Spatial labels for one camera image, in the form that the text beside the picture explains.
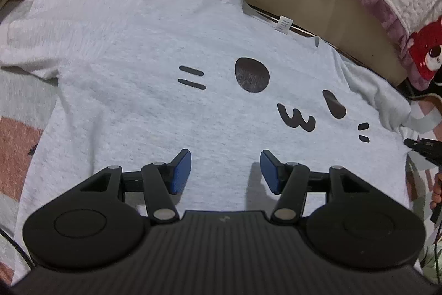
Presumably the light green garment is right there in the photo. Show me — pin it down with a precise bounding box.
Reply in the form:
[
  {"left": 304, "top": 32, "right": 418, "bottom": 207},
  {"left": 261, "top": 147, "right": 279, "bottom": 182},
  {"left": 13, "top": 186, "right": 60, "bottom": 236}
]
[{"left": 420, "top": 242, "right": 442, "bottom": 284}]

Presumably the light grey cat-face t-shirt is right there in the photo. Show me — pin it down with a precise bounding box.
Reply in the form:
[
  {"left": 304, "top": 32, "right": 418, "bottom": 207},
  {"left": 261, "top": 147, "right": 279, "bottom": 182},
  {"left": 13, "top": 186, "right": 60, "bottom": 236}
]
[{"left": 0, "top": 0, "right": 414, "bottom": 244}]

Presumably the person's right hand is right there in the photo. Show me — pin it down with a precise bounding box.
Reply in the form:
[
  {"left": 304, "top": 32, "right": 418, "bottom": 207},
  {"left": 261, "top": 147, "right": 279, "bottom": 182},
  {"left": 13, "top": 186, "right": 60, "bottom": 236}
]
[{"left": 429, "top": 172, "right": 442, "bottom": 210}]

